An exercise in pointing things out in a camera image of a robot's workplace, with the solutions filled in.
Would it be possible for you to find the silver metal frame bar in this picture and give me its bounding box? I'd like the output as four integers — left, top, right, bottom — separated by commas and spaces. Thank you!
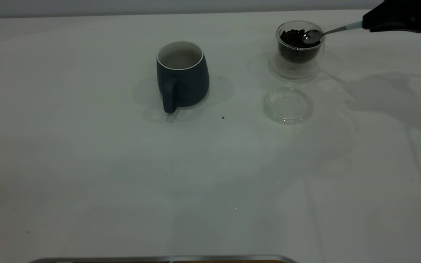
30, 255, 299, 263

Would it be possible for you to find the clear round glass dish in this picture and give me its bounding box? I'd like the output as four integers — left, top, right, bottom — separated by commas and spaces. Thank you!
262, 86, 314, 125

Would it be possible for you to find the metal spoon light-blue handle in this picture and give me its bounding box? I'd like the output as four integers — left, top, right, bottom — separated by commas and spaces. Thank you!
302, 21, 364, 45

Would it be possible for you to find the dark grey ceramic mug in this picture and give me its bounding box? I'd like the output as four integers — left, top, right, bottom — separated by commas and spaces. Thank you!
156, 41, 210, 114

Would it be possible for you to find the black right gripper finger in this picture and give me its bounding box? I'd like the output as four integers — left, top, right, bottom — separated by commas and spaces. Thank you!
369, 26, 421, 34
362, 0, 421, 30

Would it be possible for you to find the clear double-wall glass cup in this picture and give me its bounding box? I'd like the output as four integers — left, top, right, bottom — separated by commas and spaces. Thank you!
275, 21, 326, 72

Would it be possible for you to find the coffee beans pile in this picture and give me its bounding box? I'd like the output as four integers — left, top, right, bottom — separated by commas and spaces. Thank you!
279, 29, 321, 64

